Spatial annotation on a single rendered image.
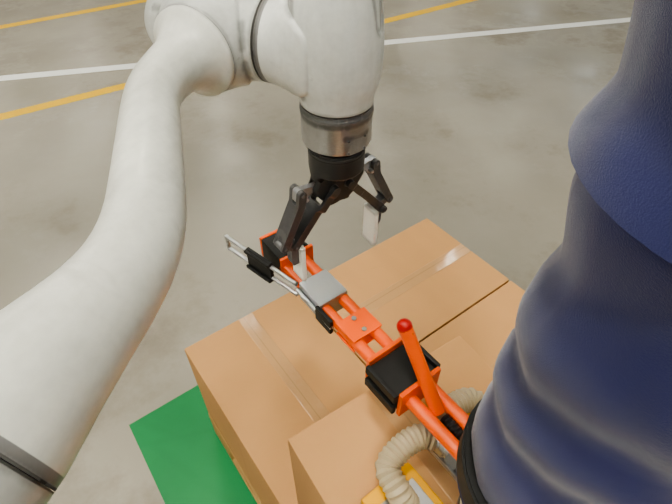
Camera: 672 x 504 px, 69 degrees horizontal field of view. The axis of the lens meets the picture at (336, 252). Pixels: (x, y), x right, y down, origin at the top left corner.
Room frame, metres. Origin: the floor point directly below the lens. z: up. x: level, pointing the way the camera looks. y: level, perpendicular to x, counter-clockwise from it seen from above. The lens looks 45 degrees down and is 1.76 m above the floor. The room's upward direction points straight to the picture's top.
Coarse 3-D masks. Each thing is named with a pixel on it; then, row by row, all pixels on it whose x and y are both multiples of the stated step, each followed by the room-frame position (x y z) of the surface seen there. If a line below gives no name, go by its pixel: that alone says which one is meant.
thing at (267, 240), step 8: (272, 232) 0.72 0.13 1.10; (264, 240) 0.70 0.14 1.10; (272, 240) 0.70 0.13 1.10; (264, 248) 0.70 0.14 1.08; (272, 248) 0.68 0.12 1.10; (312, 248) 0.69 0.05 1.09; (264, 256) 0.70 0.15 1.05; (272, 256) 0.67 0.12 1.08; (280, 256) 0.66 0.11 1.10; (312, 256) 0.69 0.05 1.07; (272, 264) 0.67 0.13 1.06; (280, 264) 0.65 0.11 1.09
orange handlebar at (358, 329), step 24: (288, 264) 0.65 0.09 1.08; (312, 264) 0.65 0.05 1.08; (336, 312) 0.53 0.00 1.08; (360, 312) 0.53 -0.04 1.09; (360, 336) 0.48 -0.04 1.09; (384, 336) 0.48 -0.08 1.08; (408, 408) 0.36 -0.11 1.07; (456, 408) 0.35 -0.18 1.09; (432, 432) 0.32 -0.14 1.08; (456, 456) 0.28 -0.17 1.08
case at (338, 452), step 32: (448, 352) 0.54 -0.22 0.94; (448, 384) 0.47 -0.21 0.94; (480, 384) 0.47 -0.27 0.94; (352, 416) 0.41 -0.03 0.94; (384, 416) 0.41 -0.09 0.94; (320, 448) 0.35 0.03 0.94; (352, 448) 0.35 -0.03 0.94; (320, 480) 0.30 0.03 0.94; (352, 480) 0.30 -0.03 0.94; (448, 480) 0.30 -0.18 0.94
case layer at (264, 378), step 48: (432, 240) 1.29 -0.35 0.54; (384, 288) 1.06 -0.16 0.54; (432, 288) 1.06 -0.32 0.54; (480, 288) 1.06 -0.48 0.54; (240, 336) 0.86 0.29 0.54; (288, 336) 0.86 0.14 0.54; (336, 336) 0.86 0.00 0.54; (432, 336) 0.86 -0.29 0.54; (480, 336) 0.86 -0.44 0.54; (240, 384) 0.70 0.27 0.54; (288, 384) 0.70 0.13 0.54; (336, 384) 0.70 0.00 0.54; (240, 432) 0.56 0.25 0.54; (288, 432) 0.56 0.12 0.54; (288, 480) 0.45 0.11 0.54
